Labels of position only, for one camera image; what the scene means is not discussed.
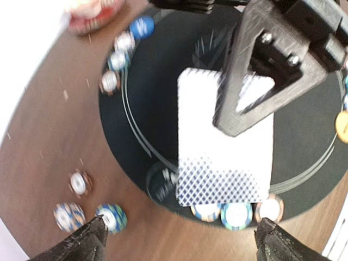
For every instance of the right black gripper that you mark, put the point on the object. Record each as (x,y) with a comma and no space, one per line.
(268,63)

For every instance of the green poker chip stack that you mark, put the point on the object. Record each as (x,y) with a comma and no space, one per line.
(114,217)

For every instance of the clear dealer button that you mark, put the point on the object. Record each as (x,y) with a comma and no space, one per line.
(161,185)

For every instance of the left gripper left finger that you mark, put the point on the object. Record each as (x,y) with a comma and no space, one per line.
(87,243)

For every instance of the red floral saucer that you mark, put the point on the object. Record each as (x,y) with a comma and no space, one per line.
(89,16)

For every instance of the orange black chip stack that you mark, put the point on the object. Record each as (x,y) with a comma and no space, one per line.
(80,183)

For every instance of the blue small blind button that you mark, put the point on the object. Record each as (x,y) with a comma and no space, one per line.
(142,27)

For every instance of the blue white poker chip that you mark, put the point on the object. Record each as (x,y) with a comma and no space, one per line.
(124,42)

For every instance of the round black poker mat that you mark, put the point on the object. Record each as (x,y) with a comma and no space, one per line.
(140,121)

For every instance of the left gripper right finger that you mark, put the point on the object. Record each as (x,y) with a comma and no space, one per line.
(274,243)

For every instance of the orange big blind button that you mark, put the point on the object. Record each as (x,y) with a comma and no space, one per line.
(341,124)

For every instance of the grey card deck box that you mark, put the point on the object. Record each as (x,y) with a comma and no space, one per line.
(212,166)

